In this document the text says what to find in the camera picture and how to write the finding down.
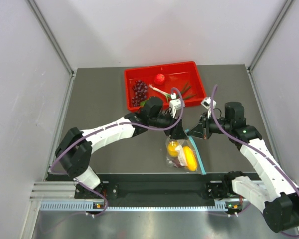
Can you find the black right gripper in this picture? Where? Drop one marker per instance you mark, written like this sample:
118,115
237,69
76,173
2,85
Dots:
202,131

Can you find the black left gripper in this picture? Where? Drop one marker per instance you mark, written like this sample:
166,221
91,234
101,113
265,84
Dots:
178,132

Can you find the clear zip top bag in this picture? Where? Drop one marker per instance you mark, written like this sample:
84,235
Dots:
181,156

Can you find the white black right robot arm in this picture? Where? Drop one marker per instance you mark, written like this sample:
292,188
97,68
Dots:
278,200

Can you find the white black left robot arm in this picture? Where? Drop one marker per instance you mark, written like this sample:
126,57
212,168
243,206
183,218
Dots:
75,150

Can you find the yellow fake lemon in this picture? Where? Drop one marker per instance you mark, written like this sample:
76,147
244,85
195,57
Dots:
171,148

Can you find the green fake scallion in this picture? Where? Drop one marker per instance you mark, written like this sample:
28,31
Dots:
183,92

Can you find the yellow green fake mango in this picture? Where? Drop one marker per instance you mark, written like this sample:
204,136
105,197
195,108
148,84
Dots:
142,102

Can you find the red fake strawberry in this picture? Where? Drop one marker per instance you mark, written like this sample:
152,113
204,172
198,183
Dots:
159,79

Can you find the dark red fake grapes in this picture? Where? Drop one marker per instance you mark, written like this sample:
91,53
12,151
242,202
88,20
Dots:
140,90

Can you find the red plastic tray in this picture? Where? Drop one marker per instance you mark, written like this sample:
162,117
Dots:
176,75

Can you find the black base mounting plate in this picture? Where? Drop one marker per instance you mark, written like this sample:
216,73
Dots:
121,189

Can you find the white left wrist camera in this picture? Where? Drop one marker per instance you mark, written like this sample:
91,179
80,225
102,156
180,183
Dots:
175,104

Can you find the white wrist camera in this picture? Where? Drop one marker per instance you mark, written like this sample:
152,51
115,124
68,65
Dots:
208,103
175,104

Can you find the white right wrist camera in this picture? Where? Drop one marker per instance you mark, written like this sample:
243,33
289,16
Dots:
208,103

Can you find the grey slotted cable duct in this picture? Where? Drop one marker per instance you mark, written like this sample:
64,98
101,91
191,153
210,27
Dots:
219,206

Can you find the right aluminium frame post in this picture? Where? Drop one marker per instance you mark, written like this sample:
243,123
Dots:
270,34

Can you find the aluminium frame post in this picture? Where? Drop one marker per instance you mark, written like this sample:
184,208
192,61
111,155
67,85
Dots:
50,35
270,34

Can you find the left aluminium frame post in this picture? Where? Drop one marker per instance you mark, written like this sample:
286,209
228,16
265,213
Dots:
50,35

